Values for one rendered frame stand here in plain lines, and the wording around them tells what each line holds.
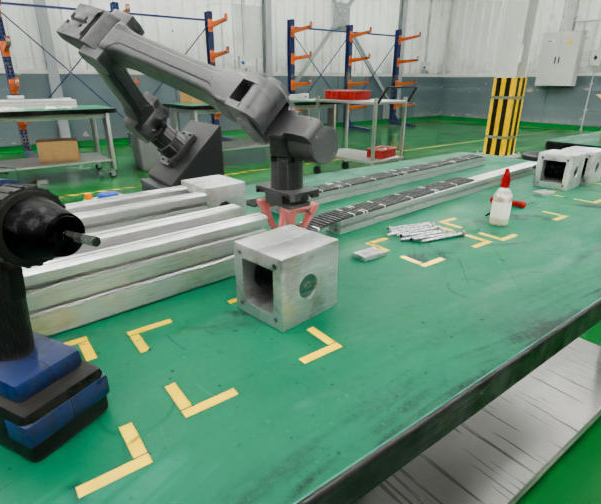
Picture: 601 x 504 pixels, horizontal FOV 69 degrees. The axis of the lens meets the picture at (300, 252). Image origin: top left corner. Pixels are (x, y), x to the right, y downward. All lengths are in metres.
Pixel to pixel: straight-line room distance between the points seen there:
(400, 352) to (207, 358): 0.21
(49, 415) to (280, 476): 0.19
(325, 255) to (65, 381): 0.31
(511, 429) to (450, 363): 0.84
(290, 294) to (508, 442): 0.89
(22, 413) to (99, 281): 0.23
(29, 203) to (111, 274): 0.27
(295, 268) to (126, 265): 0.23
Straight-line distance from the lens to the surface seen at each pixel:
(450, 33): 14.00
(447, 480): 1.16
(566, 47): 12.10
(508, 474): 1.22
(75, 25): 1.02
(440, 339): 0.55
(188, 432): 0.42
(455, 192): 1.21
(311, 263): 0.53
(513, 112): 7.09
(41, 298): 0.58
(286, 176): 0.73
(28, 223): 0.32
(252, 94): 0.70
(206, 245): 0.64
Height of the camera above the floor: 1.06
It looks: 22 degrees down
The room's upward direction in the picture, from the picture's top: straight up
